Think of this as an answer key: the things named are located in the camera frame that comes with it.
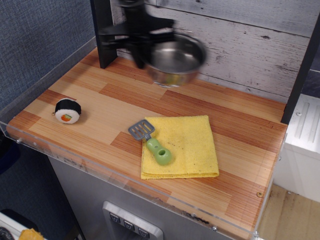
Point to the dark right vertical post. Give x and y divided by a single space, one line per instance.
305 66

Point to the white box at right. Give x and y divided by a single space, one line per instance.
298 168

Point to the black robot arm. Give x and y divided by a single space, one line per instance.
134 7

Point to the green grey toy spatula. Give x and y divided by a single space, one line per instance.
142 130

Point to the plush sushi roll toy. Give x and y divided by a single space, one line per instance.
67 111

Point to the clear acrylic table guard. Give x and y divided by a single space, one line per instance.
97 160

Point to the silver cabinet button panel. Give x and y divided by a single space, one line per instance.
131 222

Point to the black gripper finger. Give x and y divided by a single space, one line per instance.
150 48
136 52

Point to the yellow folded cloth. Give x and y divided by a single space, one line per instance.
191 143

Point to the stainless steel pot bowl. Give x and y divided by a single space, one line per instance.
178 62

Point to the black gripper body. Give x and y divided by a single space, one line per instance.
136 28

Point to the yellow object bottom left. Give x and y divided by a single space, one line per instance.
30 234

